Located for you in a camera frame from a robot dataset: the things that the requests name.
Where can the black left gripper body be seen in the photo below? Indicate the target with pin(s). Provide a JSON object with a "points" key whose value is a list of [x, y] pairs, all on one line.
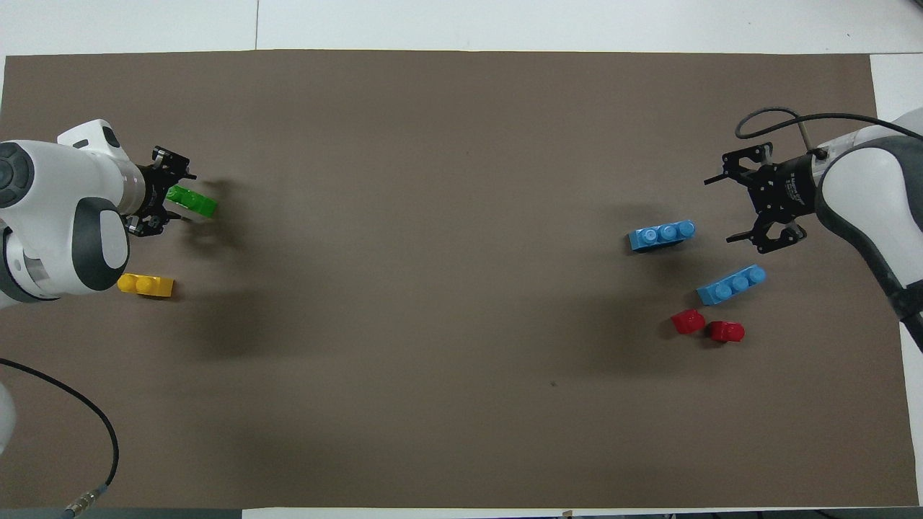
{"points": [[155, 191]]}

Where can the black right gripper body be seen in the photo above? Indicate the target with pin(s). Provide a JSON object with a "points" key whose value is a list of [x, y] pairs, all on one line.
{"points": [[786, 187]]}

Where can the green two-stud toy block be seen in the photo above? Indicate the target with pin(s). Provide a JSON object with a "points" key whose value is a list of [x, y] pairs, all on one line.
{"points": [[193, 202]]}

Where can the blue three-stud toy block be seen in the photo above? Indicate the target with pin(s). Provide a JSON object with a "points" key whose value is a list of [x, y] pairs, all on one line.
{"points": [[662, 235], [732, 285]]}

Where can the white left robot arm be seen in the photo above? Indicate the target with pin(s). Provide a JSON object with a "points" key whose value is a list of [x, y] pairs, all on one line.
{"points": [[58, 209]]}

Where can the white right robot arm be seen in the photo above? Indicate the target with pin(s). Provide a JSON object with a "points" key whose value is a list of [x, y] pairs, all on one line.
{"points": [[872, 187]]}

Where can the yellow two-stud toy block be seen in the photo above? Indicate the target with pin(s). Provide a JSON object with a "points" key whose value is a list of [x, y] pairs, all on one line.
{"points": [[146, 285]]}

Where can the red one-stud toy block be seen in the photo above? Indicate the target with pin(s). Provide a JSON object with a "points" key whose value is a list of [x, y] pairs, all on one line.
{"points": [[689, 321], [727, 331]]}

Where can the brown paper table mat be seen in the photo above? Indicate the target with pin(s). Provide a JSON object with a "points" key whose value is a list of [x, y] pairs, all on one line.
{"points": [[461, 144]]}

